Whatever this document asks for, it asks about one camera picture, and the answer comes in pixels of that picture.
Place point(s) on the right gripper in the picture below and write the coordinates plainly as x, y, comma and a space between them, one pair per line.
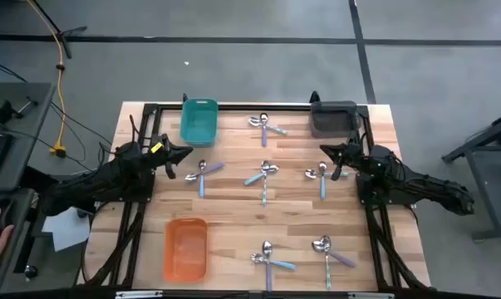
354, 155

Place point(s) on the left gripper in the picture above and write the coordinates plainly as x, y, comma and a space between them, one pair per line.
158, 160

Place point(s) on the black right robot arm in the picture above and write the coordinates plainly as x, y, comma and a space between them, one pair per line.
420, 184

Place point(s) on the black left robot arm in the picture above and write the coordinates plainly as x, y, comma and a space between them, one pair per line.
88, 187

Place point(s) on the yellow label tag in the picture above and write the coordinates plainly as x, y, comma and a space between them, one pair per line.
156, 147

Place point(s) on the grey plastic bin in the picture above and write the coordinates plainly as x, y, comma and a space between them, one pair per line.
333, 122

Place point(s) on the teal plastic bin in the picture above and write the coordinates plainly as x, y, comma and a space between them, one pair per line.
198, 124

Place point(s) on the black floor tape strip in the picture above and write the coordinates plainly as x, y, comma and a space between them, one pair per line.
368, 83
233, 40

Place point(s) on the orange plastic bin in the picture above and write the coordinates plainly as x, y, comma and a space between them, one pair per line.
185, 249

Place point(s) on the white paper sheet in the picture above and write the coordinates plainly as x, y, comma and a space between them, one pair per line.
65, 230

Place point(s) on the grey desk panel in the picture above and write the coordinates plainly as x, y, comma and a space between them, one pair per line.
30, 137
23, 207

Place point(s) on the black tripod stand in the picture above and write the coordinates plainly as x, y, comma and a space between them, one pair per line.
73, 30

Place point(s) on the black computer mouse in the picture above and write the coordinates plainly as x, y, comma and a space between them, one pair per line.
7, 207

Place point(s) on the black desk clamp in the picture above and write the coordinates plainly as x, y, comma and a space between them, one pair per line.
3, 112

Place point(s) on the black round knob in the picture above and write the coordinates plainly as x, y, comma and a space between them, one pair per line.
30, 272

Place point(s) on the black aluminium table frame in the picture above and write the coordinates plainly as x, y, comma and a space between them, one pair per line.
254, 107

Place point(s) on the silver metal bracket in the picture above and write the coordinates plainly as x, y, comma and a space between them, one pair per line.
370, 295
138, 295

